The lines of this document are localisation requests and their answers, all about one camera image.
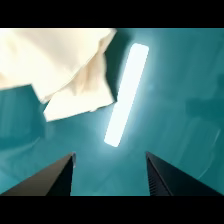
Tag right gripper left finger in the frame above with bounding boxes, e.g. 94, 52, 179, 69
0, 151, 77, 197

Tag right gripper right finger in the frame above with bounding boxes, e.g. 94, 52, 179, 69
145, 151, 224, 197

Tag cream white T-shirt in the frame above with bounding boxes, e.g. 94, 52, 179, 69
0, 28, 118, 123

